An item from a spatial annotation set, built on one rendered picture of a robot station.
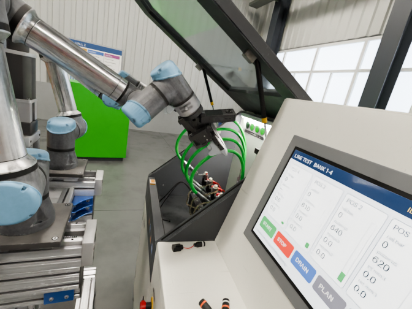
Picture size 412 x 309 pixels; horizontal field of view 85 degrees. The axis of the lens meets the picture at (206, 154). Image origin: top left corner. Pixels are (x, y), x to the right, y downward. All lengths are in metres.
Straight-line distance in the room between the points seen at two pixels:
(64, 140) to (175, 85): 0.75
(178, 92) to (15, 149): 0.39
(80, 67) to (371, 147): 0.72
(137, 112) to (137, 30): 6.99
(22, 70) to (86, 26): 6.62
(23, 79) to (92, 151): 3.47
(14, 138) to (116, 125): 3.72
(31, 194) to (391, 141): 0.75
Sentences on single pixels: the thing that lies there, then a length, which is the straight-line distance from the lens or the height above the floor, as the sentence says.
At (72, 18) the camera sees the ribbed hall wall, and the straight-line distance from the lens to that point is 7.67.
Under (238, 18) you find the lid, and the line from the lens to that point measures 0.75.
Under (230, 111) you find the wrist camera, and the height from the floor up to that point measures 1.47.
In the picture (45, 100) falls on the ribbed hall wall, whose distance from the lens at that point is 7.70.
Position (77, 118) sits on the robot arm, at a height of 1.27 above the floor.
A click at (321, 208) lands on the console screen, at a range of 0.58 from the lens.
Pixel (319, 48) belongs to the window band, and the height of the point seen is 3.03.
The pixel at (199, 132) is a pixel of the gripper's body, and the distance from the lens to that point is 0.70.
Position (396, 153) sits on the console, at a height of 1.47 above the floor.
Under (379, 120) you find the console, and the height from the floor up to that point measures 1.53.
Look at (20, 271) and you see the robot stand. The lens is 0.93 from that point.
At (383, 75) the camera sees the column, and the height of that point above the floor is 2.34.
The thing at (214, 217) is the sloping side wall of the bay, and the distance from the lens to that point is 0.88.
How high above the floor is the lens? 1.51
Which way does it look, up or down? 15 degrees down
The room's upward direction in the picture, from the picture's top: 11 degrees clockwise
